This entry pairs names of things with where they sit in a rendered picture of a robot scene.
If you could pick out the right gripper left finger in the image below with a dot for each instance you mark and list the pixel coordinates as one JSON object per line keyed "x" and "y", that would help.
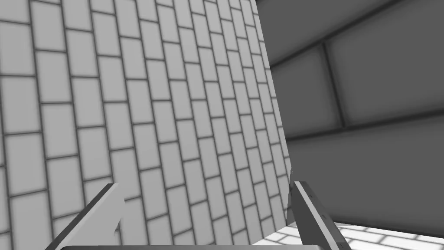
{"x": 93, "y": 222}

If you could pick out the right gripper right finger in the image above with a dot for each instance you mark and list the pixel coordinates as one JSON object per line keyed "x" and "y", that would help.
{"x": 313, "y": 222}

